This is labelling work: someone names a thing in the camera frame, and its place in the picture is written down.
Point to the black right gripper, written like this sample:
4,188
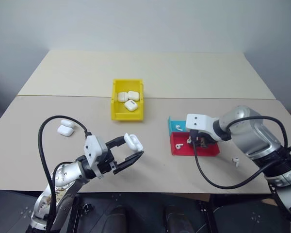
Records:
209,138

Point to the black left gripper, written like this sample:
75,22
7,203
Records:
108,162

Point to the white earbud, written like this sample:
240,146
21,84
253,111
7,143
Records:
178,128
178,145
236,161
189,140

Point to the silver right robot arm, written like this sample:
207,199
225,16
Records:
247,136

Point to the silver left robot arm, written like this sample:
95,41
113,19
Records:
65,174

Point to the yellow plastic bin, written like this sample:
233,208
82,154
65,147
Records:
116,106

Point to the red plastic tray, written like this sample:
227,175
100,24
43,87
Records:
184,150

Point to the blue plastic tray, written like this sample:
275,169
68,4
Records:
172,126

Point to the dark rounded shape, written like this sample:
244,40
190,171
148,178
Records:
175,219

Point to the black dotted floor panel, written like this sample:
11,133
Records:
12,213
252,217

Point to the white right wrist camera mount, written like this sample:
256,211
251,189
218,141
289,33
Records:
198,121

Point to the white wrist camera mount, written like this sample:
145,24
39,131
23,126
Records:
198,121
93,148

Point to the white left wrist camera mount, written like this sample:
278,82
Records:
93,148

